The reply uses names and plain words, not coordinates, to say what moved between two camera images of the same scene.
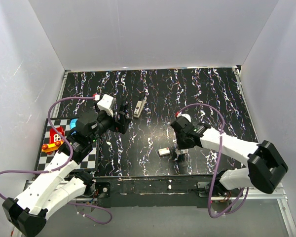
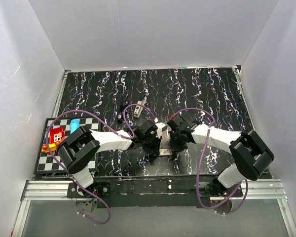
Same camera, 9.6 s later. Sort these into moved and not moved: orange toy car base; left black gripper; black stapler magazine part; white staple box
Moved: left black gripper
Not moved: orange toy car base; black stapler magazine part; white staple box
